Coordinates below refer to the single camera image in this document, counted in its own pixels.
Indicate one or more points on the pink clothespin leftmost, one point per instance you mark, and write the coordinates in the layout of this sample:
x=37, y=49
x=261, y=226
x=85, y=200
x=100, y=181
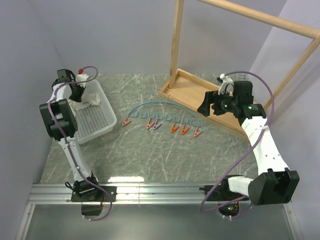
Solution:
x=126, y=121

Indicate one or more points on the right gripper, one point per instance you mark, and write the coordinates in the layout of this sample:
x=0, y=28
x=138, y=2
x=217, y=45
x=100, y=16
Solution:
x=211, y=97

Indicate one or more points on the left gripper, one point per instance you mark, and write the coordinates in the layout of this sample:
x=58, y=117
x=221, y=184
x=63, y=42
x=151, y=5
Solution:
x=78, y=99

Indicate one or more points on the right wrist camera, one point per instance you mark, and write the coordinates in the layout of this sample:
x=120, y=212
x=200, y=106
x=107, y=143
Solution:
x=225, y=81

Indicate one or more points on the purple clothespin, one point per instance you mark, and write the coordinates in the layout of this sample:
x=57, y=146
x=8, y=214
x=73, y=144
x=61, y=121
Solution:
x=156, y=126

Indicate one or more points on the blue wire hanger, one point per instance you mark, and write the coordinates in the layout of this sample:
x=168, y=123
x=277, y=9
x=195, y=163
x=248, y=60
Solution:
x=193, y=121

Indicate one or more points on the white plastic basket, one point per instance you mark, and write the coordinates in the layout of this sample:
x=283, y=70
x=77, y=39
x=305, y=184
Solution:
x=94, y=121

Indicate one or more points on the orange clothespin right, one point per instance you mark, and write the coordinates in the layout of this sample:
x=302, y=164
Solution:
x=185, y=129

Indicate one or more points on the orange clothespin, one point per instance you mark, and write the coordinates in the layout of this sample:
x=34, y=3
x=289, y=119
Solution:
x=174, y=128
x=185, y=129

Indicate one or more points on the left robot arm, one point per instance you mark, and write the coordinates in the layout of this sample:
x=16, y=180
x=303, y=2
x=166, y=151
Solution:
x=61, y=125

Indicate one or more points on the white underwear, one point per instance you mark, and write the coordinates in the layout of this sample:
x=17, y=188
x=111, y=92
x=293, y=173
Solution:
x=88, y=99

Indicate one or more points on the pink clothespin rightmost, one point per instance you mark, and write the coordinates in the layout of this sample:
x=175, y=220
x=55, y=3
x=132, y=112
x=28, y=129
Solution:
x=197, y=132

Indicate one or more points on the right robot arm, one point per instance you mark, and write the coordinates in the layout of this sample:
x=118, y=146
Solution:
x=275, y=183

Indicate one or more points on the orange clothespin left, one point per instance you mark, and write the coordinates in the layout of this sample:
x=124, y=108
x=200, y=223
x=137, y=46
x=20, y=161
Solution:
x=174, y=128

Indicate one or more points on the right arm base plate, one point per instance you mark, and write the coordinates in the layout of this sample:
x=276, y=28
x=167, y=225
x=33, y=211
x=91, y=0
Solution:
x=219, y=194

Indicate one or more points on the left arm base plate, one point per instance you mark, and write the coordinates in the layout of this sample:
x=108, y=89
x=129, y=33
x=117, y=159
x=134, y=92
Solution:
x=95, y=195

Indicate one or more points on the pink clothespin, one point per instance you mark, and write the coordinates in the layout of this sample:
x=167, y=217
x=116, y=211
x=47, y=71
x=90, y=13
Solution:
x=126, y=121
x=150, y=124
x=197, y=132

